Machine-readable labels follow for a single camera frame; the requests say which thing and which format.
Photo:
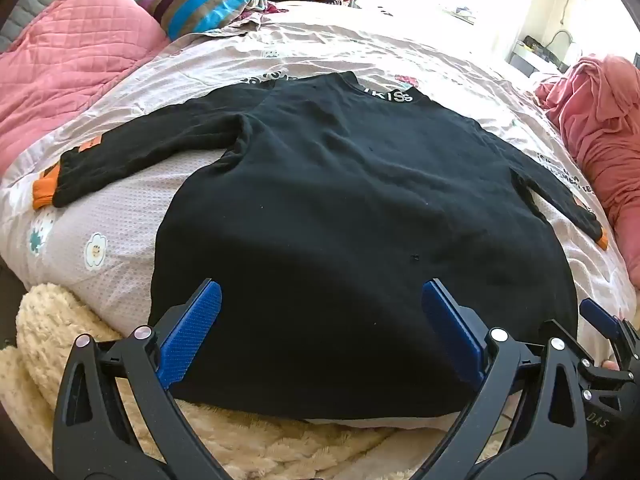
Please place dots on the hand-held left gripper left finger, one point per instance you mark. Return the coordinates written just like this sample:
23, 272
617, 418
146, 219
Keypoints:
192, 327

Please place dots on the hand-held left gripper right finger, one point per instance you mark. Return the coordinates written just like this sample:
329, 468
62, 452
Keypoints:
452, 320

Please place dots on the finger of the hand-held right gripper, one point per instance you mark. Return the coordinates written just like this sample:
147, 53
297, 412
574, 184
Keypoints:
600, 316

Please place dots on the black sweater with orange cuffs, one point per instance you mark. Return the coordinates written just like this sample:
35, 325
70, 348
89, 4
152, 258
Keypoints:
350, 200

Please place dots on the person's right hand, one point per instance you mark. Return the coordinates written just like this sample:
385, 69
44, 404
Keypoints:
609, 364

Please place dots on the printed pale bed cover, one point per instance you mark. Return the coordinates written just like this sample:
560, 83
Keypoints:
115, 220

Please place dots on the cream fluffy blanket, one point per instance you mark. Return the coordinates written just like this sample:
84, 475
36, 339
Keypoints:
50, 340

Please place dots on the pink blanket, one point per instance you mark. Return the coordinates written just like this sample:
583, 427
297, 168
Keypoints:
600, 125

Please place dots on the white side table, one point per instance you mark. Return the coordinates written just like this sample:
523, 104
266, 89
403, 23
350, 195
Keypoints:
540, 52

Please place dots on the pink quilted pillow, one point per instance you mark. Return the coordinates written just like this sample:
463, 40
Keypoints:
65, 55

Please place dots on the striped blue and purple pillow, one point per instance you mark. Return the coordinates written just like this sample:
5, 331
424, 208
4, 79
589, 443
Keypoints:
205, 5

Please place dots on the grey quilted headboard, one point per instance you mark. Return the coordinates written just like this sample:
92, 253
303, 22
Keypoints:
35, 5

